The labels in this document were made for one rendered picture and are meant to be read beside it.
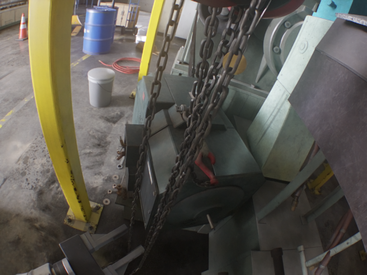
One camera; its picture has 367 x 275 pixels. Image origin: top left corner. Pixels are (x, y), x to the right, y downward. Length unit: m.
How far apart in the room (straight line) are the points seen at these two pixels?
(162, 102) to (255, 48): 0.83
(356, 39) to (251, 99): 0.96
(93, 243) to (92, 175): 1.17
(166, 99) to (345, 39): 0.76
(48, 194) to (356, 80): 1.78
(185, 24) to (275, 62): 5.35
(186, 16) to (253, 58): 5.09
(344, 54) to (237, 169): 0.57
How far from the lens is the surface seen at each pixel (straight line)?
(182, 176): 0.32
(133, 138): 0.73
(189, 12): 6.33
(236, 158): 0.70
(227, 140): 0.76
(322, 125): 0.71
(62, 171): 0.90
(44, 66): 0.59
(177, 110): 0.70
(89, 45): 3.88
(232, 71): 0.21
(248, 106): 1.49
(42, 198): 1.54
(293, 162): 1.12
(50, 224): 1.43
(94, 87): 2.11
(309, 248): 1.08
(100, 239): 0.43
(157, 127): 0.73
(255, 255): 0.84
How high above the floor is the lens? 1.27
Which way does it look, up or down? 39 degrees down
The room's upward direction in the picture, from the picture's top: 20 degrees clockwise
